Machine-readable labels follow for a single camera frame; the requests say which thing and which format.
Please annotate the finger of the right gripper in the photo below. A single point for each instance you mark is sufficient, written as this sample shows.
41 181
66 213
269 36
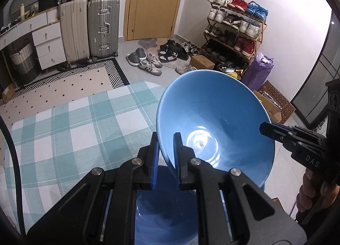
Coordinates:
277 132

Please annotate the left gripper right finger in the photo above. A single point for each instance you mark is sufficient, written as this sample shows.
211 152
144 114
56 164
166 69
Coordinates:
198 175

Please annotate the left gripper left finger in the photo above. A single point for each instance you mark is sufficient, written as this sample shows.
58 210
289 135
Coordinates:
139 173

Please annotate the large blue bowl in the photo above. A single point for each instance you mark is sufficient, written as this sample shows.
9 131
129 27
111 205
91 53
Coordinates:
219 118

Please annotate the right hand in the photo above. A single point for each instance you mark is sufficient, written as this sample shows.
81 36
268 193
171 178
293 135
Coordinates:
307 191

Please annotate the open cardboard box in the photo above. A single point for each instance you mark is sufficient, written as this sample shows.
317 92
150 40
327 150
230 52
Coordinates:
273 111

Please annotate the purple bag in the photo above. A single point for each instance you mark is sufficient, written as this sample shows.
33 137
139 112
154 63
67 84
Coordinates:
258 71

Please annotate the teal plaid tablecloth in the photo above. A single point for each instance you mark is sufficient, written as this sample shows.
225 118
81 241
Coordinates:
59 146

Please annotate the small brown cardboard box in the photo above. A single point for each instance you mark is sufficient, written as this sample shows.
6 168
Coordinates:
201 62

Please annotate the black white patterned rug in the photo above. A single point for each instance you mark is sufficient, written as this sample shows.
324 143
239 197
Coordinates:
107 70

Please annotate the wooden shoe rack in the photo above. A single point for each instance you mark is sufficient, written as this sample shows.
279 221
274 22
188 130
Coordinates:
232 38

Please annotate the white drawer desk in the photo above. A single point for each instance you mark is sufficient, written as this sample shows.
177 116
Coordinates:
43 31

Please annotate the woven laundry basket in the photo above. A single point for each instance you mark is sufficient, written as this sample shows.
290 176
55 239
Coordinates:
25 63

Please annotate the silver aluminium suitcase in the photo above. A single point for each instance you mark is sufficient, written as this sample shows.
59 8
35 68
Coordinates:
103 27

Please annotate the beige suitcase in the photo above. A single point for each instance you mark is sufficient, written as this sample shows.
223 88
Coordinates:
74 29

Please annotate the wooden door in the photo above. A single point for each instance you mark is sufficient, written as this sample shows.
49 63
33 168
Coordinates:
150 18

